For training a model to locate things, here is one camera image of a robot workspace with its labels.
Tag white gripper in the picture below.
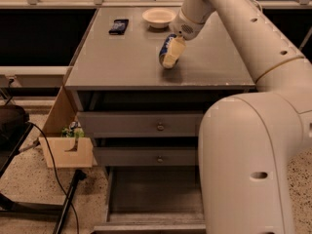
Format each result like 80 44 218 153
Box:
162 10 204 69

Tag green snack bags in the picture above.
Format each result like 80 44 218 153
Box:
61 121 85 138

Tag wooden box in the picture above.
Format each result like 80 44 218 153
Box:
39 87 94 168

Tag grey middle drawer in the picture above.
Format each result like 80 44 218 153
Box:
93 147 198 167

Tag blue pepsi can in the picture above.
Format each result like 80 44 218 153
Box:
159 34 176 64

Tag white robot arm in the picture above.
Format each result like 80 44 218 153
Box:
171 0 312 234

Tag grey drawer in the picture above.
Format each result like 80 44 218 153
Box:
93 166 206 234
77 111 203 138
93 147 198 167

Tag grey top drawer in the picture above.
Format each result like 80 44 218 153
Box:
77 111 203 138

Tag black cable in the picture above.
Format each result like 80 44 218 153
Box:
28 122 81 234

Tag grey bottom drawer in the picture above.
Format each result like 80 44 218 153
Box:
93 166 206 234

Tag grey drawer cabinet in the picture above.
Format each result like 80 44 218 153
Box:
64 6 256 169

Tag metal rail beam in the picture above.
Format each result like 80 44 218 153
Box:
0 66 72 88

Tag black bag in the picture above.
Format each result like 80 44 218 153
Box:
0 104 29 137

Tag white bowl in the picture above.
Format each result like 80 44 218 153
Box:
142 8 176 29

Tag dark blue snack packet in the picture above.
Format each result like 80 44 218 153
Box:
108 19 129 35

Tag black stand frame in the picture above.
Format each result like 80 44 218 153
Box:
0 123 86 234

